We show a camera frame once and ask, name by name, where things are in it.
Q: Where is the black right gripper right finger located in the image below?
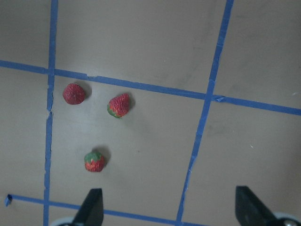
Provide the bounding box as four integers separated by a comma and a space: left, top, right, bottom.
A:
235, 186, 284, 226

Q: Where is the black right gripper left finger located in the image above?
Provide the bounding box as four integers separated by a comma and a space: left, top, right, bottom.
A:
72, 188, 104, 226

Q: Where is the green-topped red strawberry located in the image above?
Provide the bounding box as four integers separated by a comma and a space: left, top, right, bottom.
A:
84, 152, 105, 172

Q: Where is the pointed red strawberry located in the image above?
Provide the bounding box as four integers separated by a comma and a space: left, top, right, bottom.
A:
107, 93, 130, 118

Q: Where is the round red strawberry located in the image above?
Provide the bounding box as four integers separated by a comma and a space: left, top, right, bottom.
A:
63, 83, 86, 105

